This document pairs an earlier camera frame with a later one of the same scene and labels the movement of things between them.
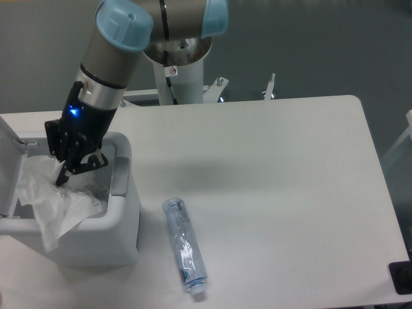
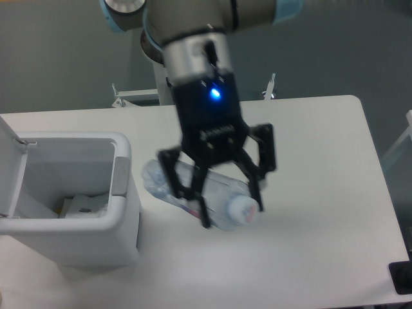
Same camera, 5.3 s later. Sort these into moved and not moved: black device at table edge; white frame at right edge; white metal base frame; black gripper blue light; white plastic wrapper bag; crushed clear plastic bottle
Moved: crushed clear plastic bottle; white plastic wrapper bag; black gripper blue light
Not moved: white metal base frame; black device at table edge; white frame at right edge
